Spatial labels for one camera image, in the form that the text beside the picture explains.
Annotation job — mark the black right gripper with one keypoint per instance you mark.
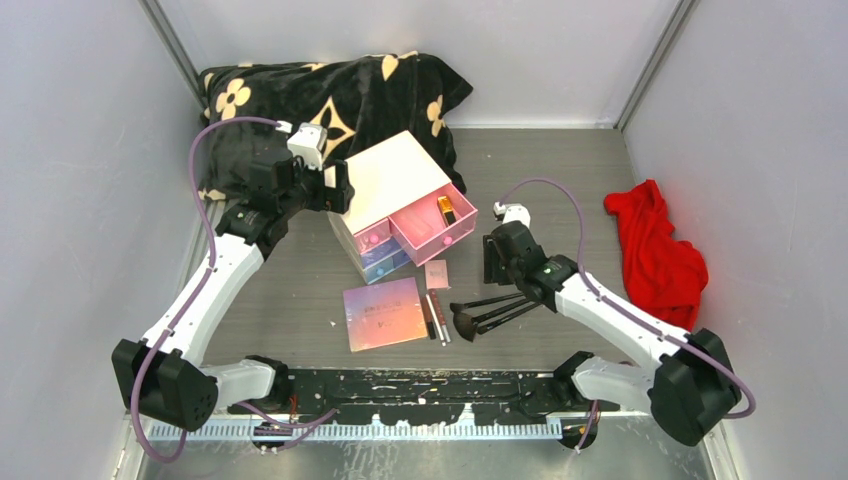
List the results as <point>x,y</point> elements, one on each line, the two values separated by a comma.
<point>493,274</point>

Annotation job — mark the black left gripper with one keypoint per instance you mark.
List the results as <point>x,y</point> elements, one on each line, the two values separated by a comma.
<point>330,199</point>

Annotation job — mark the white pink drawer organizer box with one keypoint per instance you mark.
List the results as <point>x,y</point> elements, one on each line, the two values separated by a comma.
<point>386,177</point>

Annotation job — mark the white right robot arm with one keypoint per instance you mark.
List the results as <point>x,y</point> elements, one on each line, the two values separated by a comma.
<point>681,378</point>

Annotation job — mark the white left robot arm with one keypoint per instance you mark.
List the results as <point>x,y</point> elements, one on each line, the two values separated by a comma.
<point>162,376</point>

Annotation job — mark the black thin makeup brush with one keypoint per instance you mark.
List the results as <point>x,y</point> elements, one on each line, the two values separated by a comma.
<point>457,307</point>

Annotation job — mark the black long makeup brush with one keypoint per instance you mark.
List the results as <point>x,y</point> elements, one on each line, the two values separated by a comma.
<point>485,328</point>

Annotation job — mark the black fan makeup brush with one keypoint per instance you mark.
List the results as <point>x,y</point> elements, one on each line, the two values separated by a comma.
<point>465,324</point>

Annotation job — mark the small pink card packet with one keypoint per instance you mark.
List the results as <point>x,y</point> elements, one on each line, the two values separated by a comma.
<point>436,275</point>

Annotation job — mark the silver lip pencil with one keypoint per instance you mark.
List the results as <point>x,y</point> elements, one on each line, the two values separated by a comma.
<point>435,321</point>

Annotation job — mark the black mascara tube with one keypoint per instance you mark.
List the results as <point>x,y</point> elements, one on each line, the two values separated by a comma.
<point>428,317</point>

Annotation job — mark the black floral plush blanket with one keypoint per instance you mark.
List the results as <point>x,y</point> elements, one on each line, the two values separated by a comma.
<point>359,102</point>

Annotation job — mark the holographic eyeshadow palette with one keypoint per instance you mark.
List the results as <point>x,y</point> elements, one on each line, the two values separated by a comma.
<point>384,314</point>

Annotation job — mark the red cloth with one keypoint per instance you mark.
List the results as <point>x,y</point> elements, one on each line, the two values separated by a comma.
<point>663,276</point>

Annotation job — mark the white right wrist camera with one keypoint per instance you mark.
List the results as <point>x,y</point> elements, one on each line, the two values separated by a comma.
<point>512,212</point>

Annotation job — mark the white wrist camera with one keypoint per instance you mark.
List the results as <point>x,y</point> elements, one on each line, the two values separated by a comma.
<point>308,143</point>
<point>512,212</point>

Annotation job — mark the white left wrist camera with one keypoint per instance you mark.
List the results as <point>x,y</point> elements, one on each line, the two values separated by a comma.
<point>308,143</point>

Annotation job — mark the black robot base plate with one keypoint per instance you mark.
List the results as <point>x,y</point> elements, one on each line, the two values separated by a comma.
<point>425,397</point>

